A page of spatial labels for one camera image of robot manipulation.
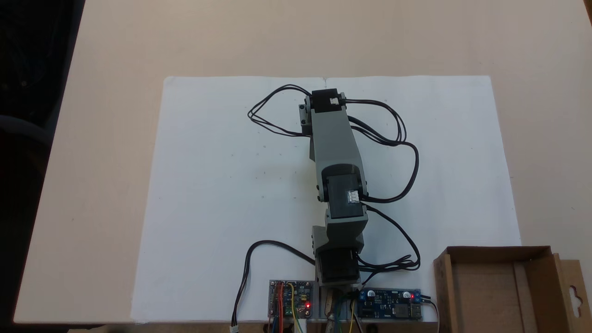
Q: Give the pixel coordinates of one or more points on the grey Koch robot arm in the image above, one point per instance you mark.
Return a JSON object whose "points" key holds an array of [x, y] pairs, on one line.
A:
{"points": [[333, 143]]}

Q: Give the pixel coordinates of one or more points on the blue circuit board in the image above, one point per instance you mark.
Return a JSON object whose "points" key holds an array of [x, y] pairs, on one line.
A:
{"points": [[388, 305]]}

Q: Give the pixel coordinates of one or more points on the brown cardboard box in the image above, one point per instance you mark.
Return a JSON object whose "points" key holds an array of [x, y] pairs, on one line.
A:
{"points": [[485, 286]]}

